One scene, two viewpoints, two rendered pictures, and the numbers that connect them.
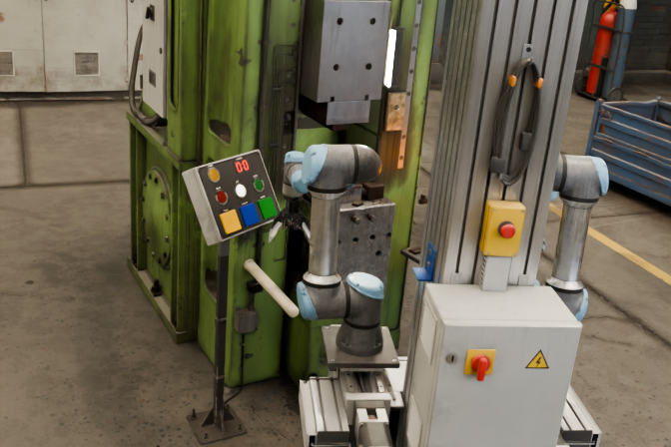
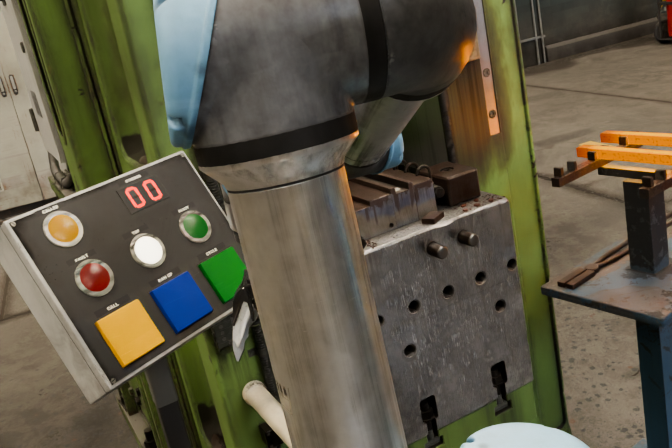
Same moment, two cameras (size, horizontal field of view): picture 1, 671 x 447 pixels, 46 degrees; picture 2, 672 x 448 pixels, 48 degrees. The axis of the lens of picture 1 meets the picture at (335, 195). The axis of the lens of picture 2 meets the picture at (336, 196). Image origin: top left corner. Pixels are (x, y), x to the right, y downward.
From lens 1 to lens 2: 1.80 m
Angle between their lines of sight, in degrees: 7
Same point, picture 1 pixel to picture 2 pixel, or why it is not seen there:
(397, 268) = (538, 320)
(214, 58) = (94, 19)
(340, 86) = not seen: outside the picture
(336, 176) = (292, 67)
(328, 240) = (337, 357)
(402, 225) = (527, 240)
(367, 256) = (481, 318)
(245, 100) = (139, 61)
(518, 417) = not seen: outside the picture
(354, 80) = not seen: outside the picture
